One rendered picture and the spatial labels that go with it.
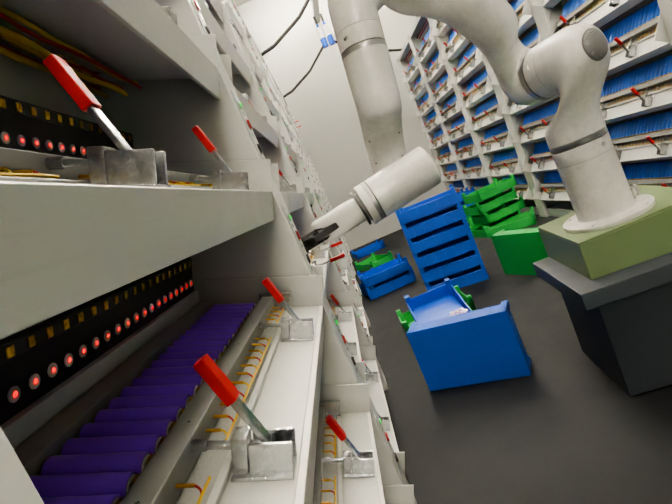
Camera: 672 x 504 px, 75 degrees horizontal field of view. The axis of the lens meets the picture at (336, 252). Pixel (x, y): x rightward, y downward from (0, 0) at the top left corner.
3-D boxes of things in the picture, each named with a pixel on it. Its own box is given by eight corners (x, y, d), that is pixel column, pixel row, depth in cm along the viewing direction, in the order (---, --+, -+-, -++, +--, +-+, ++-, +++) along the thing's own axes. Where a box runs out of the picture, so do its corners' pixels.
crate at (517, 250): (557, 276, 180) (570, 268, 183) (540, 231, 178) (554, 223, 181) (505, 274, 209) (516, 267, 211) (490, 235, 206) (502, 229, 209)
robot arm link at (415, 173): (363, 183, 92) (364, 179, 83) (416, 148, 91) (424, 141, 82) (384, 217, 92) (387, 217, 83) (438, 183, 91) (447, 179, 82)
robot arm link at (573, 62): (575, 139, 107) (539, 47, 105) (649, 115, 90) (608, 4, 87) (540, 158, 104) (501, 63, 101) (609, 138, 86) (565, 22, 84)
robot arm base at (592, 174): (626, 195, 110) (600, 127, 108) (676, 201, 91) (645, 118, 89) (552, 227, 113) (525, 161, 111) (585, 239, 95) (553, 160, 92)
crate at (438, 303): (484, 333, 158) (479, 316, 154) (432, 354, 159) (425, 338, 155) (453, 292, 185) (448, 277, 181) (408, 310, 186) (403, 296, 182)
